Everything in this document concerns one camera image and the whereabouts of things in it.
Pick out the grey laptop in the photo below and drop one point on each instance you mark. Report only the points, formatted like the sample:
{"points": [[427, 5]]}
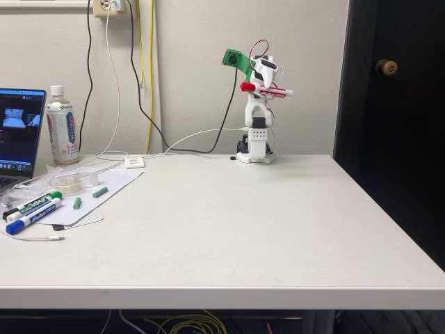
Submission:
{"points": [[17, 135]]}

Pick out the white plastic sheet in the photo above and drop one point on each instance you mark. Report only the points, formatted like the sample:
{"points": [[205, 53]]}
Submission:
{"points": [[111, 184]]}

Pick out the clear plastic drink bottle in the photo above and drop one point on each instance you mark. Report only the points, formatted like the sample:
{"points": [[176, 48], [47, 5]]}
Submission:
{"points": [[63, 132]]}

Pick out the white charger plug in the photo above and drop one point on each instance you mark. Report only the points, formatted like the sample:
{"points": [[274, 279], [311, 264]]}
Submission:
{"points": [[115, 4]]}

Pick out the green capped marker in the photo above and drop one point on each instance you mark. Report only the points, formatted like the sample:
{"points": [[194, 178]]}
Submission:
{"points": [[38, 202]]}

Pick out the small black flat tab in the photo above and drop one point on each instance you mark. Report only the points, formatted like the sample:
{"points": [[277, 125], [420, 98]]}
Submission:
{"points": [[58, 227]]}

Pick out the red marker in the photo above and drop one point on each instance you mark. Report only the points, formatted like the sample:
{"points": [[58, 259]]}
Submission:
{"points": [[274, 92]]}

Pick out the blue capped marker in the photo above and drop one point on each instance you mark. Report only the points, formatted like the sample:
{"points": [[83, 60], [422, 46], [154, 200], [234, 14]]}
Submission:
{"points": [[31, 219]]}

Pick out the green chalk piece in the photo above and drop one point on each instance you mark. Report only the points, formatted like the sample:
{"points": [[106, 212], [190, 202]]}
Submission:
{"points": [[76, 202], [99, 191]]}

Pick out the clear plastic bag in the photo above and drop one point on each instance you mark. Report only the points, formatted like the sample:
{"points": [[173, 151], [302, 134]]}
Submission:
{"points": [[24, 189]]}

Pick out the beige wall outlet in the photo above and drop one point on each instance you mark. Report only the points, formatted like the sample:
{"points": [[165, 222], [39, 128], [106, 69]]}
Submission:
{"points": [[106, 7]]}

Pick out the black door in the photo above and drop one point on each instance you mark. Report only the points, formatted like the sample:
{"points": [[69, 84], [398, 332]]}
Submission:
{"points": [[400, 121]]}

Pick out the green camera mount with board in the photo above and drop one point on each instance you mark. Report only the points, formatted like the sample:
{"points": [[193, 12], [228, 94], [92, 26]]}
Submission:
{"points": [[236, 61]]}

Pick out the brass door knob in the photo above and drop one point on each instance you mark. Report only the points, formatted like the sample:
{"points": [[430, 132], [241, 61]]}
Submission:
{"points": [[386, 67]]}

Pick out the black capped marker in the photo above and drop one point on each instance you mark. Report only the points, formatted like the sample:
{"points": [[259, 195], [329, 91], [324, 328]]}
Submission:
{"points": [[9, 213]]}

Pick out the clear round dish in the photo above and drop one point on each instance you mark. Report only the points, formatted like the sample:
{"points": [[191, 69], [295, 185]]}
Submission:
{"points": [[74, 181]]}

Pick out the white flat adapter box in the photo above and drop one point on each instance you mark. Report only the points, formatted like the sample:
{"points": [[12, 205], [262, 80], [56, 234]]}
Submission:
{"points": [[134, 161]]}

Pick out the white wall trim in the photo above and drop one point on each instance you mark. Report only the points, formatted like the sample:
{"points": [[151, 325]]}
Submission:
{"points": [[41, 3]]}

